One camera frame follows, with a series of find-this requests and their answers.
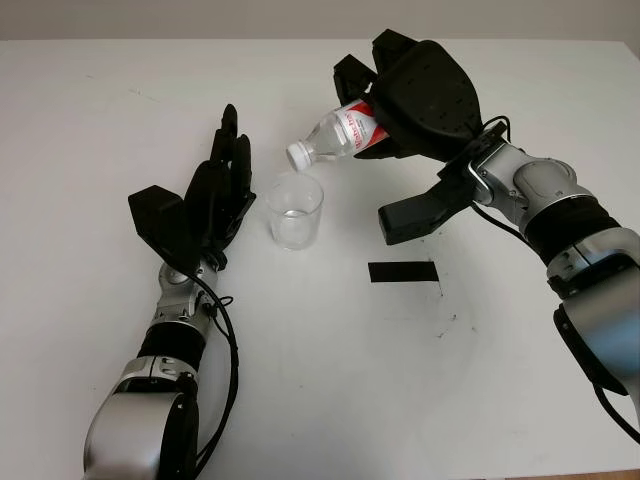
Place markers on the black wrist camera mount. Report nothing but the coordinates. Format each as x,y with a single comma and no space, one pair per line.
160,220
415,215

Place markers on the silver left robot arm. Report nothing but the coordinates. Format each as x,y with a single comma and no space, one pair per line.
135,420

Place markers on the clear plastic water bottle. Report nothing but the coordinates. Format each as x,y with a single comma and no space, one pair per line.
335,132

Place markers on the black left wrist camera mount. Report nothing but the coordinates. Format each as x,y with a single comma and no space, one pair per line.
160,220

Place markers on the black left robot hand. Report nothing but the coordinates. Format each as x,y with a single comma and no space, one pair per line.
212,200

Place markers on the black tape strip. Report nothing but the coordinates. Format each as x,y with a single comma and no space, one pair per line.
402,272

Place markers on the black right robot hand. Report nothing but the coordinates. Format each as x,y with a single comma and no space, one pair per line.
430,95

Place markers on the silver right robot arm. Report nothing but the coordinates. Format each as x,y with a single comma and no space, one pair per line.
560,195

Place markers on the clear glass cup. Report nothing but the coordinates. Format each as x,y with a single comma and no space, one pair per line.
295,215

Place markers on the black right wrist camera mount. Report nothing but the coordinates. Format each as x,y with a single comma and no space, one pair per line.
415,215

